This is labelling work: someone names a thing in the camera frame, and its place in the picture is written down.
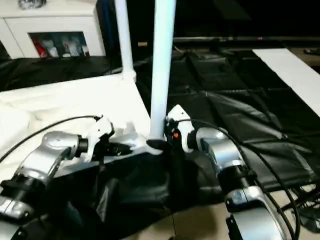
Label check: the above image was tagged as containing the white plastic table top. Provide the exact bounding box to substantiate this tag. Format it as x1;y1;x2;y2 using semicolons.
0;71;166;180

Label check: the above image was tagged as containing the black work mat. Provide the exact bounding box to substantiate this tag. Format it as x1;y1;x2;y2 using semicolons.
0;48;320;226

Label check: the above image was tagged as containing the red packet behind glass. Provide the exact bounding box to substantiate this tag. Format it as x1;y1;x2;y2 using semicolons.
32;38;48;58

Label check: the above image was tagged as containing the long black bar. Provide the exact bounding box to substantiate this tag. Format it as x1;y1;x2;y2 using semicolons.
172;35;320;45

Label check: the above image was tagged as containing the white glass-door cabinet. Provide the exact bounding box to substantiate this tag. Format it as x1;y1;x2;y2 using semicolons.
0;7;107;60

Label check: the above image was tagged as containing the flat white sheet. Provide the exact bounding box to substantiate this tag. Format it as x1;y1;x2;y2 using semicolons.
251;48;320;111

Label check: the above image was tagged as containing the black tripod leg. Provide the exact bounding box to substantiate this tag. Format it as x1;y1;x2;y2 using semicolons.
281;184;320;227

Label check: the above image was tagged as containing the patterned bowl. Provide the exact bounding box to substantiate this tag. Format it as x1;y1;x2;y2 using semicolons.
17;0;48;11

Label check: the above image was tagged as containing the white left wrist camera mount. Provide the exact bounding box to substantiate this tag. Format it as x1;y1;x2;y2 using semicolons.
83;115;116;164

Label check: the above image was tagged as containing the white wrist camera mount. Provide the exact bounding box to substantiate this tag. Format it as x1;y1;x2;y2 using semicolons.
83;115;116;164
165;104;196;154

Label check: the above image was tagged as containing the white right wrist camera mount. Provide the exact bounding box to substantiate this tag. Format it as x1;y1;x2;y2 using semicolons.
165;104;196;154

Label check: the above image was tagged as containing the dark blue upright post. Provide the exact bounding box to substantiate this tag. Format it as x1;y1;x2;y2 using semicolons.
102;0;116;68

